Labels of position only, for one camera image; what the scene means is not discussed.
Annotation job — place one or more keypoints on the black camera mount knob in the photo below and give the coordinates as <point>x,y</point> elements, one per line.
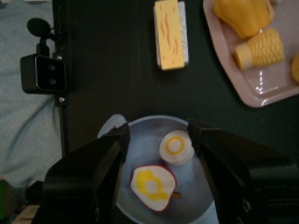
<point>39,29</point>

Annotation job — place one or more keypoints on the red toy apple half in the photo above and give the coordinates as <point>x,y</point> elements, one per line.
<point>152,187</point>

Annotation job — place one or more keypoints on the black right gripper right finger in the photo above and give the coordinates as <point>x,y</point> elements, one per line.
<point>240,175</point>

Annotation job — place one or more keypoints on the yellow toy bell pepper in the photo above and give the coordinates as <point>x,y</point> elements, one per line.
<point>243,16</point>

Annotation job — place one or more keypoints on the yellow butter block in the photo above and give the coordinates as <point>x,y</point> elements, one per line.
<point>170,34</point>

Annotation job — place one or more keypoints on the light blue plate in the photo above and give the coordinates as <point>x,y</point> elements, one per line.
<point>155,163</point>

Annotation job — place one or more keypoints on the yellow toy food piece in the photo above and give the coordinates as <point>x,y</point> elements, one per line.
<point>295,68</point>

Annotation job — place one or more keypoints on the white toy egg half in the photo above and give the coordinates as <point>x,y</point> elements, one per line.
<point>176,147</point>

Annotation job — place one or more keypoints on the pink plastic tray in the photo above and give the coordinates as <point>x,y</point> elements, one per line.
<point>252,73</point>

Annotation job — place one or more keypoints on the black table-level camera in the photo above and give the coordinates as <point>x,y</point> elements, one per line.
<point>43,74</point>

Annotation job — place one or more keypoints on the yellow toy corn piece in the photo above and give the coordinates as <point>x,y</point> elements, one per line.
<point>259,48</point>

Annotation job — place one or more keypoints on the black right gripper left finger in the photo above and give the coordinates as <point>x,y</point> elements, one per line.
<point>83,180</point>

